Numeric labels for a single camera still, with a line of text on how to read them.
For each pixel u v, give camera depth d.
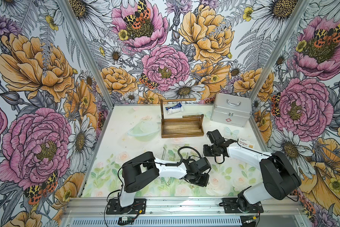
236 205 0.69
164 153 0.94
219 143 0.71
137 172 0.49
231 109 1.01
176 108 1.15
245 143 0.94
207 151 0.82
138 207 0.73
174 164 0.58
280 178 0.44
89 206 0.78
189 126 1.09
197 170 0.66
